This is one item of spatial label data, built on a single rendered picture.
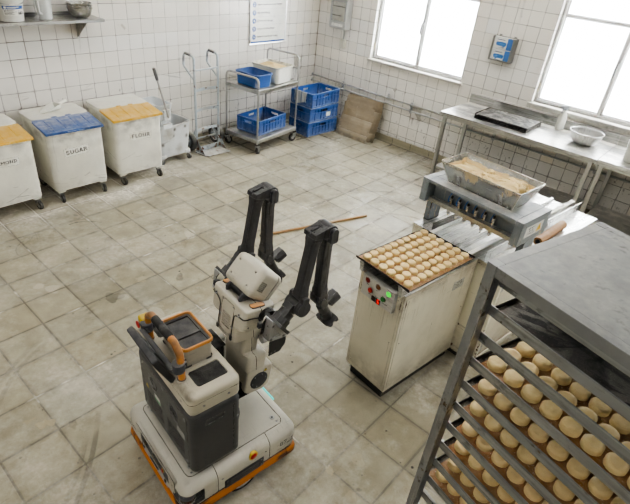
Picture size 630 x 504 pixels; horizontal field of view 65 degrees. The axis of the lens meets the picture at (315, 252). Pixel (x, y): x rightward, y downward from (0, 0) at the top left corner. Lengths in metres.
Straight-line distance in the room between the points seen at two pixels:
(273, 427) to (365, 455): 0.60
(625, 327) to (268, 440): 1.91
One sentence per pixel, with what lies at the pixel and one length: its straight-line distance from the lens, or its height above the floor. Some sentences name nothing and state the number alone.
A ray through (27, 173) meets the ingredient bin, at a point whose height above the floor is 0.39.
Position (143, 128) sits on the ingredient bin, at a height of 0.59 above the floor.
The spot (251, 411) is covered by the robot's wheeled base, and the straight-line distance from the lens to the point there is 2.78.
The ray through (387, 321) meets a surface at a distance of 2.89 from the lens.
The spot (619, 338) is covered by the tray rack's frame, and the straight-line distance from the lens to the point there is 1.16.
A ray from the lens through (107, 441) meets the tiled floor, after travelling 3.11.
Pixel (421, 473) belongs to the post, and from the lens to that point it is 1.79.
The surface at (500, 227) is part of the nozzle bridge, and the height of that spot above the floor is 1.05.
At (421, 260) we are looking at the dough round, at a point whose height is 0.92.
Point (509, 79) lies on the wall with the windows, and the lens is 6.41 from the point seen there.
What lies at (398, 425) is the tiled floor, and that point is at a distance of 3.19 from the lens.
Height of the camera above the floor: 2.43
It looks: 33 degrees down
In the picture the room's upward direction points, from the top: 6 degrees clockwise
